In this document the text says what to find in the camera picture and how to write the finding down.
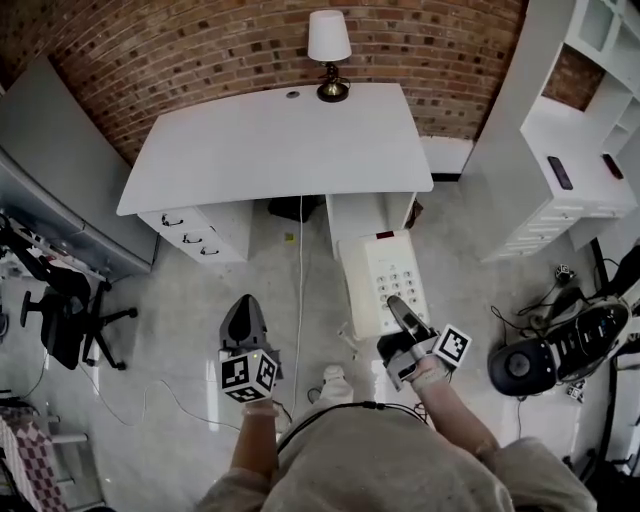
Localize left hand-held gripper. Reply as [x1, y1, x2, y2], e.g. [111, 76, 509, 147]
[218, 294, 285, 404]

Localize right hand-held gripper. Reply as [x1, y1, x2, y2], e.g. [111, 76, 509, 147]
[377, 294, 474, 392]

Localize white desk telephone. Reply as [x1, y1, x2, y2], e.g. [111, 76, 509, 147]
[337, 230, 432, 342]

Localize person's left forearm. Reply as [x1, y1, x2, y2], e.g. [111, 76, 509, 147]
[229, 399, 281, 474]

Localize person's right forearm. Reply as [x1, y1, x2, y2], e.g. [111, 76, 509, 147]
[414, 382, 501, 456]

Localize white desk with drawers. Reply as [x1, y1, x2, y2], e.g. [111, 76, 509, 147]
[115, 82, 435, 264]

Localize black office chair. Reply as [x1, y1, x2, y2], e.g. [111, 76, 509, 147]
[20, 259, 139, 371]

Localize person's right hand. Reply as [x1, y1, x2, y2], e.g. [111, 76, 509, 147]
[412, 357, 454, 392]

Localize person's right white shoe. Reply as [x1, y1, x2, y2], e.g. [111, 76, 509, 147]
[319, 364, 351, 394]

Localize person's white trousers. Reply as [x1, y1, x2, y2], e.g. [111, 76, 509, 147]
[317, 382, 352, 409]

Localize black and white device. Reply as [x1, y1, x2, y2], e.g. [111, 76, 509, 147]
[487, 294, 634, 399]

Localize person's beige sweatshirt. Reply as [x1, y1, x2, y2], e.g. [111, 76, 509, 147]
[197, 404, 599, 512]

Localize white shelf cabinet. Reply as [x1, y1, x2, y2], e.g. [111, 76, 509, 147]
[462, 0, 640, 264]

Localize checkered cloth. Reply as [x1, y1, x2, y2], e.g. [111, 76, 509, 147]
[0, 414, 69, 512]

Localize grey partition panel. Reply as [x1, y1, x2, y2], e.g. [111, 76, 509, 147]
[0, 54, 161, 274]

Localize white shade table lamp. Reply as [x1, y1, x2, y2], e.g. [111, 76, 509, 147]
[306, 9, 353, 104]

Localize white hanging cable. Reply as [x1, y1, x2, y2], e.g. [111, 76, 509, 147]
[291, 194, 305, 409]

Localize black body cable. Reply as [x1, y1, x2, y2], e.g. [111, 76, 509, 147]
[276, 401, 431, 454]

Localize black floor cable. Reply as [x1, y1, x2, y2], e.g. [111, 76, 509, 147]
[489, 284, 601, 346]

